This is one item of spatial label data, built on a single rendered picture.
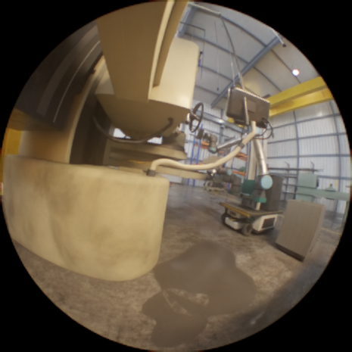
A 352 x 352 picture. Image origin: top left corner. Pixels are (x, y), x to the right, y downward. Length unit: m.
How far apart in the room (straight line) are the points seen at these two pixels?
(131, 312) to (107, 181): 0.61
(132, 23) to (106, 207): 0.65
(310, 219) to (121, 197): 1.48
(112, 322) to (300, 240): 1.51
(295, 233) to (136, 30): 1.71
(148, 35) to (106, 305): 1.03
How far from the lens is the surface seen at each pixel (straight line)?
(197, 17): 7.98
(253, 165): 2.06
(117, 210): 0.55
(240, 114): 0.90
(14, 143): 2.53
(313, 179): 5.63
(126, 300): 0.73
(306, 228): 1.44
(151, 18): 0.44
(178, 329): 0.68
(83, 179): 0.56
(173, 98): 0.84
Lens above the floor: 0.63
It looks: 1 degrees down
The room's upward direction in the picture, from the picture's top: 9 degrees clockwise
